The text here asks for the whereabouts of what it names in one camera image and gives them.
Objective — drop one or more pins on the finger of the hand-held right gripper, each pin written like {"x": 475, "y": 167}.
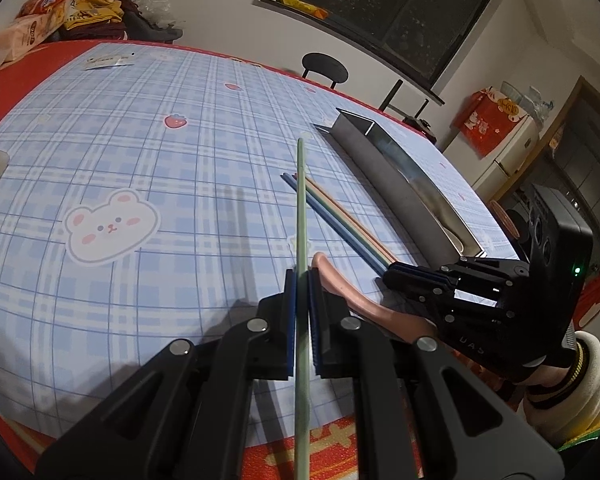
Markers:
{"x": 479, "y": 271}
{"x": 459, "y": 305}

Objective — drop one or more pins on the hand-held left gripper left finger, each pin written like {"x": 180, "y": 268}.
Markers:
{"x": 291, "y": 310}

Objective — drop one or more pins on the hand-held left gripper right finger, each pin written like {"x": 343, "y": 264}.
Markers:
{"x": 316, "y": 320}

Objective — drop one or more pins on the pink spoon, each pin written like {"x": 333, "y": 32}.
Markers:
{"x": 379, "y": 312}

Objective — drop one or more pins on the green chopstick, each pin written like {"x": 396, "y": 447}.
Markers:
{"x": 302, "y": 210}

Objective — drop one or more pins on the stainless steel utensil tray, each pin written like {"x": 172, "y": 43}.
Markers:
{"x": 379, "y": 160}

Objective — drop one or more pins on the person's right forearm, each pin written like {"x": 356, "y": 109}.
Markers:
{"x": 589, "y": 380}

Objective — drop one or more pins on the pink round stool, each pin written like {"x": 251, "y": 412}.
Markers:
{"x": 502, "y": 215}

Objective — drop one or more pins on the white refrigerator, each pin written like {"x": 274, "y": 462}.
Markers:
{"x": 514, "y": 155}

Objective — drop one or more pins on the red printed bag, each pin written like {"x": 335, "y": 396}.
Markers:
{"x": 484, "y": 120}

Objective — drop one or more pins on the dark small appliance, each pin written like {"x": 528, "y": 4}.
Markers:
{"x": 422, "y": 127}

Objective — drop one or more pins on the clear plastic container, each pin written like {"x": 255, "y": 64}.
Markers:
{"x": 522, "y": 97}

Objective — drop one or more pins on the blue plaid tablecloth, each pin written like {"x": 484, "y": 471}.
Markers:
{"x": 155, "y": 185}

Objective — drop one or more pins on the black metal stand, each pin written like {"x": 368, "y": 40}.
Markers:
{"x": 392, "y": 95}

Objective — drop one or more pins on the black round stool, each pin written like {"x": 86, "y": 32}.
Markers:
{"x": 325, "y": 67}

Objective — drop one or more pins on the dark window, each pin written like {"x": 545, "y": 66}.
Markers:
{"x": 404, "y": 0}

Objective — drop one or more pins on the yellow snack packet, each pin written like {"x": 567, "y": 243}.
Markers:
{"x": 305, "y": 6}

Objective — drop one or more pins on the white paper card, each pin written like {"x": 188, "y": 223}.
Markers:
{"x": 110, "y": 60}

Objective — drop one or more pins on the dark clothing pile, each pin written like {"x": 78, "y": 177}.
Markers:
{"x": 145, "y": 27}

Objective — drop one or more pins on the clear plastic bag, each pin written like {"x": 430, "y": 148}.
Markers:
{"x": 155, "y": 7}

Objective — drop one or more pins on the beige snack packet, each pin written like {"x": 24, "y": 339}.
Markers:
{"x": 27, "y": 35}

